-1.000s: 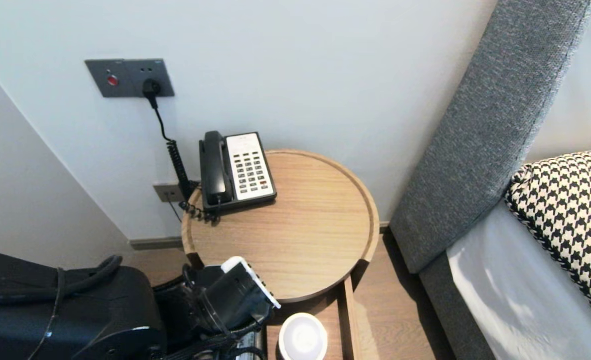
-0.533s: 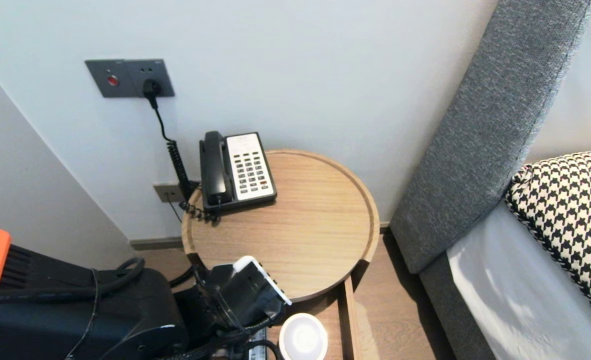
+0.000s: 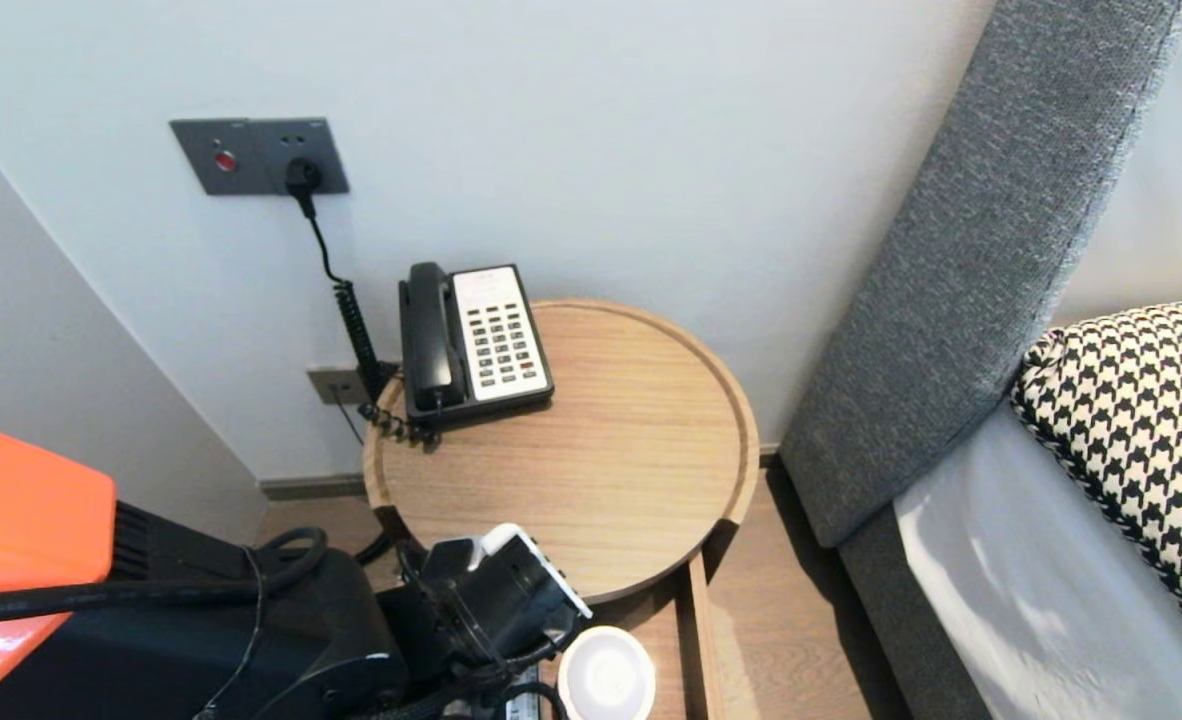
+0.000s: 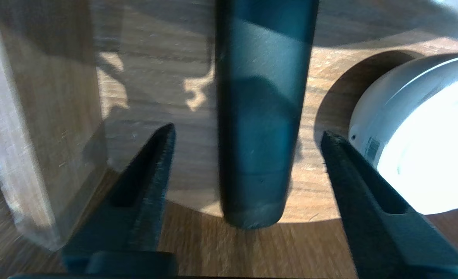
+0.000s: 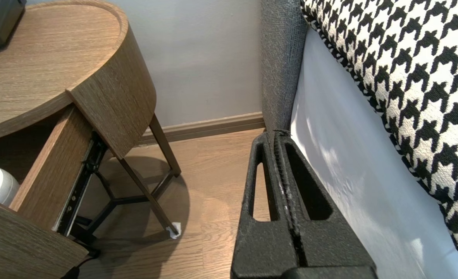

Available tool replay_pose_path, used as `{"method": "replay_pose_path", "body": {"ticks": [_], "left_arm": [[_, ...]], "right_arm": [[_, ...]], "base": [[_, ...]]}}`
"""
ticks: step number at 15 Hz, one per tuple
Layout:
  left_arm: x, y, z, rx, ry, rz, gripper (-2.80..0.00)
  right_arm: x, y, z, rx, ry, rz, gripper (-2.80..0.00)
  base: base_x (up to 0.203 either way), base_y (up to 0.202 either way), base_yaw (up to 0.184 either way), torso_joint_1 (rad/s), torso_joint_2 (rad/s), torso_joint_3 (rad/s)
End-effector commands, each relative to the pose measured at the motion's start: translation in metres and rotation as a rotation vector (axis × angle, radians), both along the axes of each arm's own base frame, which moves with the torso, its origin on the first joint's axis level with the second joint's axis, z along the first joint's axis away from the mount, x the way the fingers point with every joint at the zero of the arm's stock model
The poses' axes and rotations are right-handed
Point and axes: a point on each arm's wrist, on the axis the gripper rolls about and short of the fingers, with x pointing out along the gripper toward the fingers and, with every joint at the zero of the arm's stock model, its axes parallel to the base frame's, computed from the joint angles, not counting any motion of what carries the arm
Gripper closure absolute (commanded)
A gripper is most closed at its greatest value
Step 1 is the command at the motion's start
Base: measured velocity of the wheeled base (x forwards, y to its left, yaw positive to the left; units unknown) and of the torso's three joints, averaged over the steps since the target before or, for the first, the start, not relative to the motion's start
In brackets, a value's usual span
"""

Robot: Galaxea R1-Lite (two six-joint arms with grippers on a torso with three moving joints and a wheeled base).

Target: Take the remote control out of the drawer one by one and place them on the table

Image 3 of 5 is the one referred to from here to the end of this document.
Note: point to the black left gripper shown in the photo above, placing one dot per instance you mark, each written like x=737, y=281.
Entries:
x=491, y=600

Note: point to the white round dome device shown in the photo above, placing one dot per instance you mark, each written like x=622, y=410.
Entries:
x=606, y=675

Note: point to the curved wooden table drawer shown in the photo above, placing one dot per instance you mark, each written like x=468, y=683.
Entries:
x=696, y=650

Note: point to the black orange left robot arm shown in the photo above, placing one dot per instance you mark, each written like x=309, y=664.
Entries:
x=31, y=500

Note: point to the round wooden side table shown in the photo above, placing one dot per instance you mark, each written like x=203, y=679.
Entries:
x=601, y=420

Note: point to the brown wooden skirting board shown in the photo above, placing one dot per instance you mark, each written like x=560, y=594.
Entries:
x=311, y=486

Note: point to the black white desk telephone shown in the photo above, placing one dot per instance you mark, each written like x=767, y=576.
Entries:
x=501, y=340

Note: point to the black telephone handset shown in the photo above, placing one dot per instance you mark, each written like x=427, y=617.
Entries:
x=432, y=340

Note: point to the grey upholstered bed base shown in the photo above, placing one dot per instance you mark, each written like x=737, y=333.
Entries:
x=901, y=630

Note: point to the black power plug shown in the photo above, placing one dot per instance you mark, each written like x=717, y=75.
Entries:
x=303, y=180

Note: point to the white bed sheet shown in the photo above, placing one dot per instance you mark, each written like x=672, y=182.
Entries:
x=1031, y=600

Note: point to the grey fabric headboard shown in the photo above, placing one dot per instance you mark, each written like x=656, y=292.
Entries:
x=981, y=250

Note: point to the black white houndstooth pillow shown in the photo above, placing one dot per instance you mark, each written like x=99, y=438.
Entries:
x=1141, y=440

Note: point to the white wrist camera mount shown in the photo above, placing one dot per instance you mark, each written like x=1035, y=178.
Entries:
x=501, y=540

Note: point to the beige wall phone socket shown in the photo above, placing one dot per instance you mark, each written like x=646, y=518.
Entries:
x=336, y=383

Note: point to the dark grey wall socket panel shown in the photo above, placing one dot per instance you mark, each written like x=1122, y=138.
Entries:
x=251, y=152

